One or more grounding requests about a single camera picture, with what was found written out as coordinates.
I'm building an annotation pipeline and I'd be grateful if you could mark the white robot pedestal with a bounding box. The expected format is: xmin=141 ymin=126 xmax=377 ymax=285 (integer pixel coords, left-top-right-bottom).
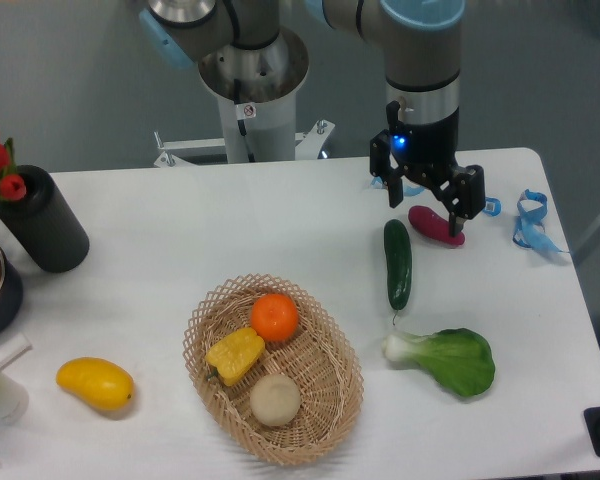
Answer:
xmin=154 ymin=27 xmax=335 ymax=167

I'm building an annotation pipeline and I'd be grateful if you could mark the blue ribbon strap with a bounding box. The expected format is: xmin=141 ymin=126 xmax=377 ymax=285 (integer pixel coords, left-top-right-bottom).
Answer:
xmin=511 ymin=189 xmax=571 ymax=256

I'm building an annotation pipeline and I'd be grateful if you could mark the green bok choy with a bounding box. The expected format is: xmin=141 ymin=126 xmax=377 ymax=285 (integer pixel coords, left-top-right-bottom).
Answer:
xmin=381 ymin=328 xmax=496 ymax=398

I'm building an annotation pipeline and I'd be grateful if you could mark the woven wicker basket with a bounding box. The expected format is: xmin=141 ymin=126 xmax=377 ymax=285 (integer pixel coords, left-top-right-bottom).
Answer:
xmin=183 ymin=274 xmax=364 ymax=465

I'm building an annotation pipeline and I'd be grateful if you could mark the black cylindrical vase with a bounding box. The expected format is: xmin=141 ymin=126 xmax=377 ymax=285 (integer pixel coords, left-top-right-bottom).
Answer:
xmin=0 ymin=165 xmax=90 ymax=273

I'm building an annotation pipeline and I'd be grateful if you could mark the magenta sweet potato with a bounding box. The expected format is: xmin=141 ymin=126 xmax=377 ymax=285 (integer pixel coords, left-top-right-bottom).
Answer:
xmin=408 ymin=205 xmax=465 ymax=247

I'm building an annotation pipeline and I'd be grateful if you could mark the white cylinder bottle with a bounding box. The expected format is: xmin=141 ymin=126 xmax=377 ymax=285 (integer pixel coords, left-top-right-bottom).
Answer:
xmin=0 ymin=371 xmax=29 ymax=424

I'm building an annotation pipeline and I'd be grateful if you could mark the yellow mango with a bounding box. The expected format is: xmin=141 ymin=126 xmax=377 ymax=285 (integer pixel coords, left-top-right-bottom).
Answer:
xmin=56 ymin=357 xmax=135 ymax=411

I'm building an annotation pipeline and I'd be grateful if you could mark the orange fruit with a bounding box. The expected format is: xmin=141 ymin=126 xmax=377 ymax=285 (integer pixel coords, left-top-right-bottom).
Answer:
xmin=250 ymin=293 xmax=299 ymax=342

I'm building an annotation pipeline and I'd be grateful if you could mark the white flat block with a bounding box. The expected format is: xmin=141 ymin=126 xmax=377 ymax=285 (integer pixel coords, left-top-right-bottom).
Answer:
xmin=0 ymin=333 xmax=32 ymax=370

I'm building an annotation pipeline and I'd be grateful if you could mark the beige round bun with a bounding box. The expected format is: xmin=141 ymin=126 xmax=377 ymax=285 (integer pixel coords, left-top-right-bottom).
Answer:
xmin=250 ymin=374 xmax=301 ymax=427

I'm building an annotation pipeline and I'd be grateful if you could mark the yellow bell pepper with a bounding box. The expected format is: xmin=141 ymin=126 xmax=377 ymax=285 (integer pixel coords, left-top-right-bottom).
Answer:
xmin=205 ymin=327 xmax=265 ymax=386

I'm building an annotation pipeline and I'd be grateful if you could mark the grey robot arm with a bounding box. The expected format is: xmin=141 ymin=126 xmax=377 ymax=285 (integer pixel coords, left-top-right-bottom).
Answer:
xmin=139 ymin=1 xmax=486 ymax=236

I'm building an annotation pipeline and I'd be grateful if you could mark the green cucumber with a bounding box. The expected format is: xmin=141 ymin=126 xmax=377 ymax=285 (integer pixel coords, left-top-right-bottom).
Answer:
xmin=383 ymin=219 xmax=413 ymax=311

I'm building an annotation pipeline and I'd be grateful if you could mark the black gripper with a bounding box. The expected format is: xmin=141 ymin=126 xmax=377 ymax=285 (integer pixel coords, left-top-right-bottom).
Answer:
xmin=369 ymin=107 xmax=485 ymax=237

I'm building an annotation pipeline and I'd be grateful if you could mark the blue tag under gripper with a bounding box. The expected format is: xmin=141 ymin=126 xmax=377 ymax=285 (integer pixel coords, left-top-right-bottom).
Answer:
xmin=369 ymin=176 xmax=425 ymax=197

